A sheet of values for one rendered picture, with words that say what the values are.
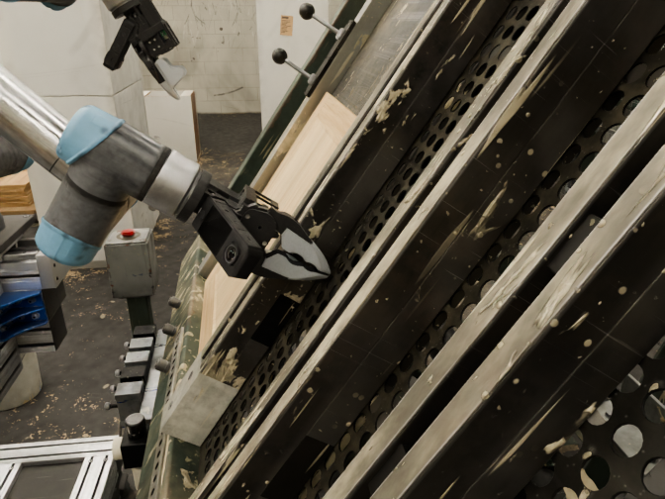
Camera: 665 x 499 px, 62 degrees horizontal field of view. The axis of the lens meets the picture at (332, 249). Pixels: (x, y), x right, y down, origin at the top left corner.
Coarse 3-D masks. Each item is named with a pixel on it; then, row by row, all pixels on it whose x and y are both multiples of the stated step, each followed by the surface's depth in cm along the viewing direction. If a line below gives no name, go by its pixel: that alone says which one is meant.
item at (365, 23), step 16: (368, 0) 127; (384, 0) 125; (368, 16) 125; (352, 32) 126; (368, 32) 127; (352, 48) 127; (336, 64) 128; (336, 80) 130; (320, 96) 130; (304, 112) 131; (288, 128) 134; (288, 144) 134; (272, 160) 135; (256, 176) 139; (208, 256) 143; (208, 272) 143
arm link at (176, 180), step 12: (168, 156) 66; (180, 156) 67; (168, 168) 65; (180, 168) 66; (192, 168) 67; (156, 180) 65; (168, 180) 65; (180, 180) 65; (192, 180) 66; (156, 192) 65; (168, 192) 65; (180, 192) 66; (156, 204) 66; (168, 204) 66; (180, 204) 66
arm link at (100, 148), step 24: (72, 120) 62; (96, 120) 62; (120, 120) 65; (72, 144) 62; (96, 144) 62; (120, 144) 63; (144, 144) 65; (72, 168) 64; (96, 168) 63; (120, 168) 63; (144, 168) 64; (96, 192) 64; (120, 192) 66; (144, 192) 65
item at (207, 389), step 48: (480, 0) 69; (432, 48) 70; (384, 96) 72; (432, 96) 73; (384, 144) 74; (336, 192) 76; (336, 240) 79; (288, 288) 80; (240, 336) 82; (192, 384) 84; (240, 384) 86; (192, 432) 88
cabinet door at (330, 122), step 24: (312, 120) 126; (336, 120) 108; (312, 144) 117; (336, 144) 100; (288, 168) 124; (312, 168) 107; (264, 192) 132; (288, 192) 114; (216, 264) 140; (216, 288) 128; (240, 288) 109; (216, 312) 117
